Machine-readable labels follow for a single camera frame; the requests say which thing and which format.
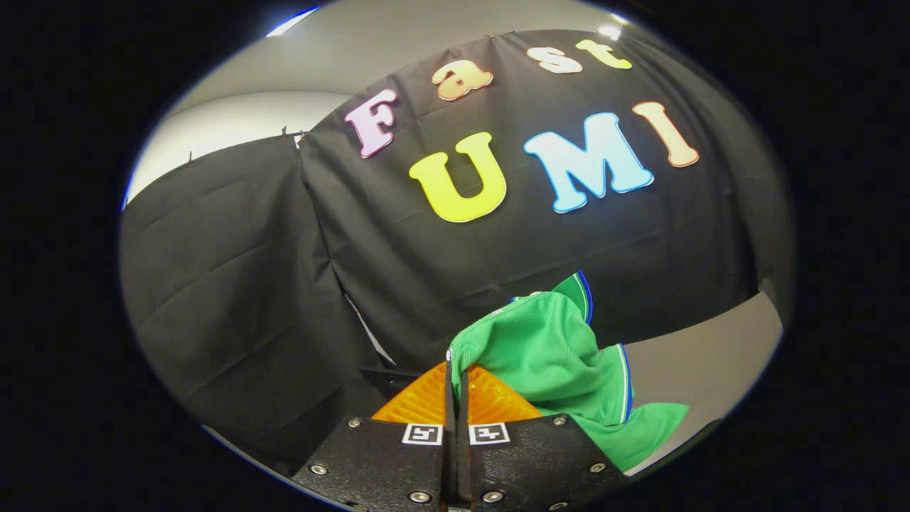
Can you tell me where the green polo shirt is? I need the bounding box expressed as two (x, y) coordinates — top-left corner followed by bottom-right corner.
(448, 270), (690, 474)

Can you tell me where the beige cabinet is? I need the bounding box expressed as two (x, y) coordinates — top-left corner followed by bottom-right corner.
(624, 290), (784, 476)

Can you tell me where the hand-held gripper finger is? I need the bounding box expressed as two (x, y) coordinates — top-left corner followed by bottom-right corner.
(458, 363), (631, 512)
(291, 348), (459, 512)

